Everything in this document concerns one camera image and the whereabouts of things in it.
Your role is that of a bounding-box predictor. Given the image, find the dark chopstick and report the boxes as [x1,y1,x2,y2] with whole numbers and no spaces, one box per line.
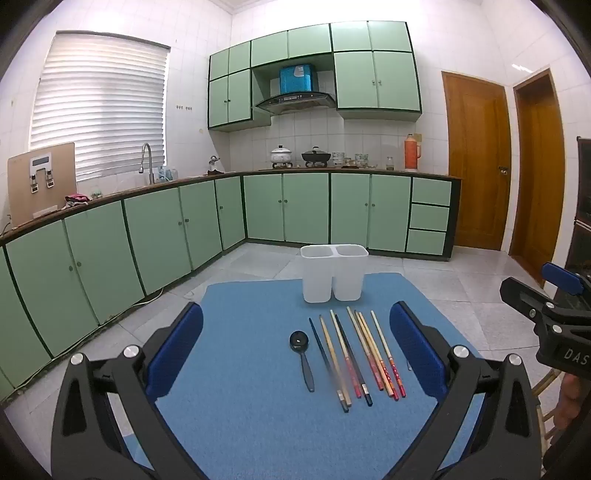
[334,314,372,407]
[308,318,348,413]

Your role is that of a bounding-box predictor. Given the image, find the white window blinds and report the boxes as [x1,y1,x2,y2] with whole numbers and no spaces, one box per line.
[30,31,171,183]

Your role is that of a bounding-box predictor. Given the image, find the white double utensil holder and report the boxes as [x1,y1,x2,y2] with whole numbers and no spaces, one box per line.
[300,244,369,304]

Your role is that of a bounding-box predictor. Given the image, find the dark cabinet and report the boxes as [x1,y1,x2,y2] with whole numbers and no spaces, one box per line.
[573,136,591,278]

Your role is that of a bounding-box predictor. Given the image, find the orange thermos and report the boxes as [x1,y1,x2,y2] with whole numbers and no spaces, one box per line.
[404,134,419,172]

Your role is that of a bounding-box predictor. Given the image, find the wooden door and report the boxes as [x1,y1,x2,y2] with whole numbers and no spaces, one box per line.
[509,68,566,289]
[442,71,512,252]

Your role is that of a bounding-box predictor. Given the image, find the cardboard box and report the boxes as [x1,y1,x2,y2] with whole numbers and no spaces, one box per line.
[7,142,77,228]

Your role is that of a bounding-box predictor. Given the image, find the green base cabinets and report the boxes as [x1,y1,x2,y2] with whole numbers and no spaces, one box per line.
[0,172,462,402]

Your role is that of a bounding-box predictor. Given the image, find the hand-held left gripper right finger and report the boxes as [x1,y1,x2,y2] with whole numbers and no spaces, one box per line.
[389,301,542,480]

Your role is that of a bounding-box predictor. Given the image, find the wooden chair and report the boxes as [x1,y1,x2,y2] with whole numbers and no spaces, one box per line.
[531,369,561,455]

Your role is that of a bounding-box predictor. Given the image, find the steel faucet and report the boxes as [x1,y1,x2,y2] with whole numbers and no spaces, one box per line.
[140,143,156,185]

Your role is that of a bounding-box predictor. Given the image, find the gas stove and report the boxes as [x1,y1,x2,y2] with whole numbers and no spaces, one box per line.
[265,161,333,171]

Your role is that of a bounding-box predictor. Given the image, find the red floral chopstick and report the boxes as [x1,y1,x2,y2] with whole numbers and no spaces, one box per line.
[329,309,362,398]
[359,313,400,401]

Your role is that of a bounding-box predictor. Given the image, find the black range hood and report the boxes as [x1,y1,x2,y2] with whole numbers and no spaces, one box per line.
[255,91,337,115]

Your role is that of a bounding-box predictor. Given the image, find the red striped chopstick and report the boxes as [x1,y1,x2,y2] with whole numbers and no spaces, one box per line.
[346,307,385,391]
[370,311,407,398]

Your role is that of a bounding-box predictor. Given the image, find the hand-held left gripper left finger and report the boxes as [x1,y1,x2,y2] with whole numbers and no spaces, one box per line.
[51,302,204,480]

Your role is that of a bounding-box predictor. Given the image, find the blue tablecloth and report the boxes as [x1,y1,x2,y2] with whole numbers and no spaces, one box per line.
[111,272,490,480]

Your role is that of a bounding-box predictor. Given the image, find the plain wooden chopstick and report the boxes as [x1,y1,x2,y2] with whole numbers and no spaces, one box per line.
[320,315,352,407]
[353,312,396,400]

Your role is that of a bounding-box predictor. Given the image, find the white clip device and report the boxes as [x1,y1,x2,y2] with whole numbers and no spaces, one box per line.
[28,157,56,192]

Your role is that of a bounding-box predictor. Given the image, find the green wall cabinets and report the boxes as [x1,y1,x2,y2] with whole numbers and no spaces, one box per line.
[207,21,423,132]

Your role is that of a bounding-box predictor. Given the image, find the person's right hand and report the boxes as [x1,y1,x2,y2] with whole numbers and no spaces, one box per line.
[553,373,588,431]

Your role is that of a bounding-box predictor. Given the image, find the black spoon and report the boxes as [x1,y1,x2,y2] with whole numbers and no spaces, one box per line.
[289,330,316,393]

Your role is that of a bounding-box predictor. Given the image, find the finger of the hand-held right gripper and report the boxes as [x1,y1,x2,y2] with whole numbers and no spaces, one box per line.
[500,277,562,324]
[542,262,586,295]

